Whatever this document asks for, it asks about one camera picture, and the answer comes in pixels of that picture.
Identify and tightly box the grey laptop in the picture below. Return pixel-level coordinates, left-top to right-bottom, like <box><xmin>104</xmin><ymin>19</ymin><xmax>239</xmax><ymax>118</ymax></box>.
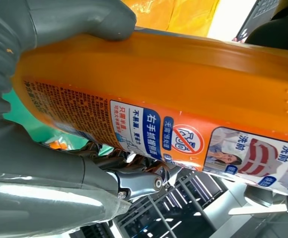
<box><xmin>234</xmin><ymin>0</ymin><xmax>281</xmax><ymax>42</ymax></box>

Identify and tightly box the yellow plastic sheet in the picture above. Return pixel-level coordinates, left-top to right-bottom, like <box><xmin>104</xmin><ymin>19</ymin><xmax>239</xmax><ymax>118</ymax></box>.
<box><xmin>122</xmin><ymin>0</ymin><xmax>220</xmax><ymax>37</ymax></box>

